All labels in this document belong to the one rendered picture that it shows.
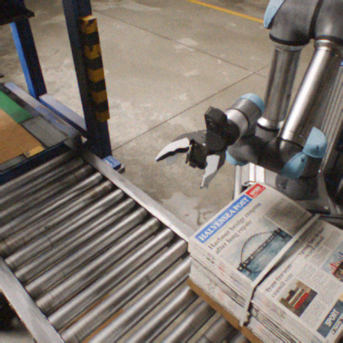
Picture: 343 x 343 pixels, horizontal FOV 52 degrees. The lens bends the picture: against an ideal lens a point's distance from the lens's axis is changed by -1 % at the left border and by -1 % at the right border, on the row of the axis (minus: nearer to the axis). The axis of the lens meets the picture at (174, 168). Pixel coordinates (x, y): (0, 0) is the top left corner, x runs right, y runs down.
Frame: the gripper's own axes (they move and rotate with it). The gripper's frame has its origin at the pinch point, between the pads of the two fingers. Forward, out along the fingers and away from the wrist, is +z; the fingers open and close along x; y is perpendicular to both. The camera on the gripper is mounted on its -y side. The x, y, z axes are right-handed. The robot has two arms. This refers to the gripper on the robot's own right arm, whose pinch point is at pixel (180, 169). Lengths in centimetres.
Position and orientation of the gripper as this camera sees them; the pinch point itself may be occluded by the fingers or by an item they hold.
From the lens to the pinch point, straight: 72.4
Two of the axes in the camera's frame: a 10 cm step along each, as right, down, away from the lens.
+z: -5.8, 5.4, -6.1
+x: -8.1, -4.8, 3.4
